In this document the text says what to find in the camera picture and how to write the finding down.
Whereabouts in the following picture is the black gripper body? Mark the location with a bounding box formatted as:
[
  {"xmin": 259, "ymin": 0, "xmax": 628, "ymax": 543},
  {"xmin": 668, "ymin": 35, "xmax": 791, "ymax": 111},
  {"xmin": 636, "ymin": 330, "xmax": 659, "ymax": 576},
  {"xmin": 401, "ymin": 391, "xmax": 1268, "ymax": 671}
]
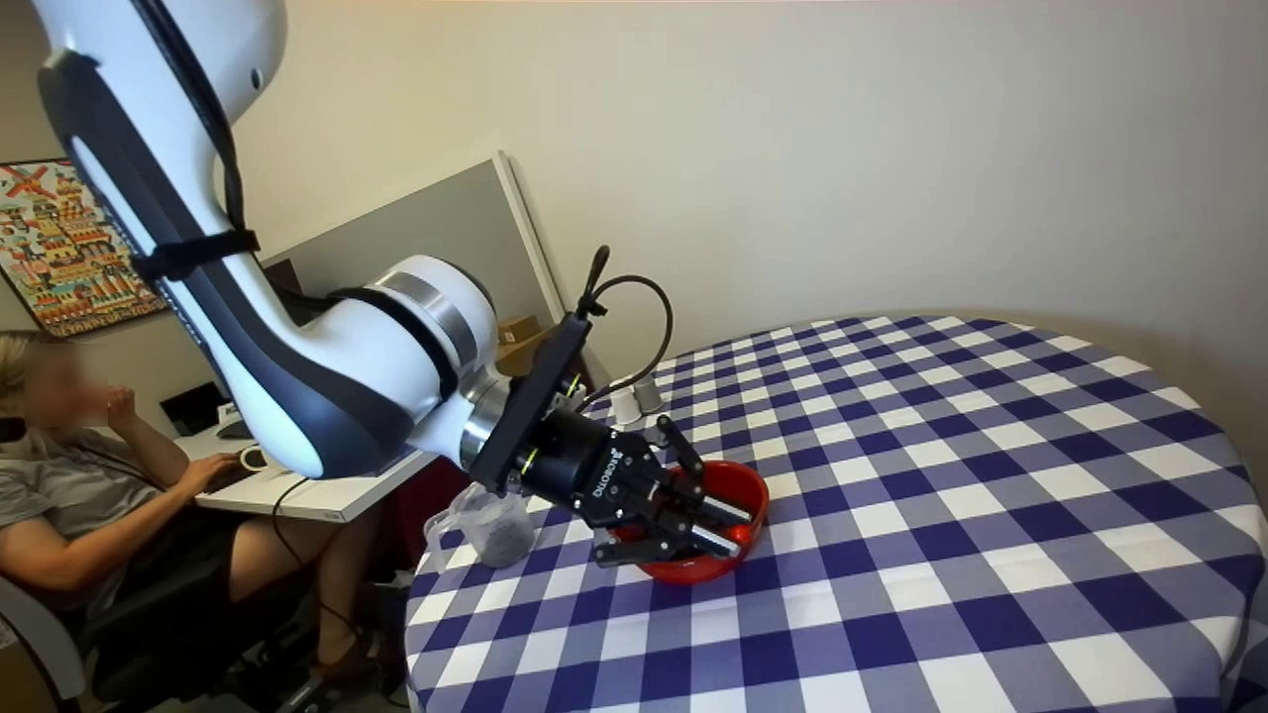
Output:
[{"xmin": 517, "ymin": 408, "xmax": 683, "ymax": 535}]

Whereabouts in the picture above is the red bowl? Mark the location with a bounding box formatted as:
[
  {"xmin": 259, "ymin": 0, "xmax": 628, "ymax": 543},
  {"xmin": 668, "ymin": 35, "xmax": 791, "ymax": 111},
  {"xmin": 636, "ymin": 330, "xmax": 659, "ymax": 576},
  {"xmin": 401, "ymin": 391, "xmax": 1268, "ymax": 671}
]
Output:
[{"xmin": 628, "ymin": 456, "xmax": 772, "ymax": 591}]

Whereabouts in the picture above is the clear plastic measuring jug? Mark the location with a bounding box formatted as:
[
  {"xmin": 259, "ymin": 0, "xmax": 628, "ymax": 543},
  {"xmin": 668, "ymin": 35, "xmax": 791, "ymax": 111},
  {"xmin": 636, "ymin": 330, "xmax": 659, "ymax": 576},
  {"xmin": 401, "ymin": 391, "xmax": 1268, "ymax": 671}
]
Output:
[{"xmin": 418, "ymin": 480, "xmax": 548, "ymax": 572}]

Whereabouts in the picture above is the white office desk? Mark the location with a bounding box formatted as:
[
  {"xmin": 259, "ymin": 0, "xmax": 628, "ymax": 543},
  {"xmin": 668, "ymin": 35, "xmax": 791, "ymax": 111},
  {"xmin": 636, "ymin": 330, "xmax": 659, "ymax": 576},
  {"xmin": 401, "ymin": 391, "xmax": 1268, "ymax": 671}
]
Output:
[{"xmin": 189, "ymin": 441, "xmax": 445, "ymax": 527}]

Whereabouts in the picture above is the blue white checkered tablecloth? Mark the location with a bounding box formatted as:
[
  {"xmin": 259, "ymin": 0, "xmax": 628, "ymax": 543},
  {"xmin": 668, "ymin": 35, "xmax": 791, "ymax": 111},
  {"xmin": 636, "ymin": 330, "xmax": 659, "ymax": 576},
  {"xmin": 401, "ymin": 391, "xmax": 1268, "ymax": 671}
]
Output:
[{"xmin": 401, "ymin": 315, "xmax": 1268, "ymax": 713}]

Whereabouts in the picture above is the grey partition panel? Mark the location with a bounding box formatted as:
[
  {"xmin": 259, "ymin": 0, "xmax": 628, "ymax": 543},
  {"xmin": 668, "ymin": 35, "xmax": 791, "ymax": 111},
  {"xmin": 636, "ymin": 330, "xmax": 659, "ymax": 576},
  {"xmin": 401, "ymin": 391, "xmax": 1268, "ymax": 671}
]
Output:
[{"xmin": 259, "ymin": 152, "xmax": 574, "ymax": 389}]

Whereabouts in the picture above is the black tablet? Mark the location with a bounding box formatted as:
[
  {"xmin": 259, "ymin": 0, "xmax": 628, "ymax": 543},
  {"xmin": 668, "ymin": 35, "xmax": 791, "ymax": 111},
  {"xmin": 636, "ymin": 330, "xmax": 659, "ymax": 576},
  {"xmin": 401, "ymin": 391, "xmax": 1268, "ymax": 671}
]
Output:
[{"xmin": 155, "ymin": 382, "xmax": 227, "ymax": 436}]

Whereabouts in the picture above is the black office chair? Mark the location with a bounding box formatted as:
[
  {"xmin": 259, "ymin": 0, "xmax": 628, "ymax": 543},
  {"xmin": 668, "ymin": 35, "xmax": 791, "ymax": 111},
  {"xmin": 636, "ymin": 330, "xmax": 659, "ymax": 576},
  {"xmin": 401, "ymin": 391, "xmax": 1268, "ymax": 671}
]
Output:
[{"xmin": 0, "ymin": 518, "xmax": 322, "ymax": 713}]

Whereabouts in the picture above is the seated person grey shirt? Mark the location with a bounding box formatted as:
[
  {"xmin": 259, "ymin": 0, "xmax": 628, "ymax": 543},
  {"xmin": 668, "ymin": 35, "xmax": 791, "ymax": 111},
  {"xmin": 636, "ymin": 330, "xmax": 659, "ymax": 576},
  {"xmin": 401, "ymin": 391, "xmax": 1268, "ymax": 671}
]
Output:
[{"xmin": 0, "ymin": 334, "xmax": 389, "ymax": 694}]

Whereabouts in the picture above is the black camera cable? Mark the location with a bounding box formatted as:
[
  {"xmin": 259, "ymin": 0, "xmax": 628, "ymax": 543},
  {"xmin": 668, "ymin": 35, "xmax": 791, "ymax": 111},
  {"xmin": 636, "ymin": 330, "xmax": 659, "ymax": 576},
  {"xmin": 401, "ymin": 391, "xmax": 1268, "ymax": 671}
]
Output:
[{"xmin": 574, "ymin": 243, "xmax": 679, "ymax": 403}]

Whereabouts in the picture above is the colourful framed wall picture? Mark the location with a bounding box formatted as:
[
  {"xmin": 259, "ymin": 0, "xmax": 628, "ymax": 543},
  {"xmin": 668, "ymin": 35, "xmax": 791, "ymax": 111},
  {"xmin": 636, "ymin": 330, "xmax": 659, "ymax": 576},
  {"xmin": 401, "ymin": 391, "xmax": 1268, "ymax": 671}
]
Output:
[{"xmin": 0, "ymin": 155, "xmax": 171, "ymax": 340}]

